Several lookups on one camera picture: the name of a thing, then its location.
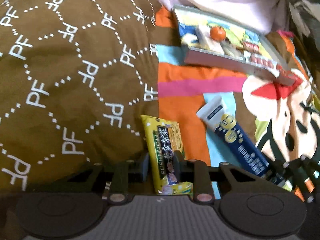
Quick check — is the round biscuit packet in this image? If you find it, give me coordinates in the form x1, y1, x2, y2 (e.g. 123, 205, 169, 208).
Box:
221, 42, 242, 58

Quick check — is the grey tray with drawing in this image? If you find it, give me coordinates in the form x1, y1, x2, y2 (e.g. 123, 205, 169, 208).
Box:
172, 5, 296, 86

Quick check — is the quail egg packet red label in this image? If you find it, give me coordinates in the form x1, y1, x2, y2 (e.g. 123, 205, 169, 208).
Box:
241, 41, 260, 54

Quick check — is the colourful cartoon monkey blanket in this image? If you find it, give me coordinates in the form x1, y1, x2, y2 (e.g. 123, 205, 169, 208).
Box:
151, 8, 319, 166

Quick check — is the red snack packet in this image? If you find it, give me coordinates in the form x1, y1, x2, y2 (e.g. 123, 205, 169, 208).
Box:
276, 64, 302, 86

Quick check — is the pink sausage packet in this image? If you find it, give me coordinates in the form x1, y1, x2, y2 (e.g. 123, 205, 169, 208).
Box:
245, 54, 280, 78

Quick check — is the brown PF patterned pillow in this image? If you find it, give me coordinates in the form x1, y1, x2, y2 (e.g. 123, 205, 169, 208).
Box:
1, 0, 171, 239

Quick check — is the beige rice cracker bar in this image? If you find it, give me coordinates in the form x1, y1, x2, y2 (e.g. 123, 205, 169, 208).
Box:
196, 28, 225, 55

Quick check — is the orange mandarin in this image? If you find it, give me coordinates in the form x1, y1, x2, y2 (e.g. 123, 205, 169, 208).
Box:
209, 26, 226, 42

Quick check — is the clear bag of clothes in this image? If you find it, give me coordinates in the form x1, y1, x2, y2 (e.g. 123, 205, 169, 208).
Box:
287, 0, 319, 63

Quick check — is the yellow green snack packet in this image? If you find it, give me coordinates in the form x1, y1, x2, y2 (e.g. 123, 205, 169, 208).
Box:
140, 115, 193, 195

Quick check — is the blue white tube packet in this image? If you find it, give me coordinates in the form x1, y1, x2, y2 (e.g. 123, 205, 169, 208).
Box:
196, 95, 286, 187

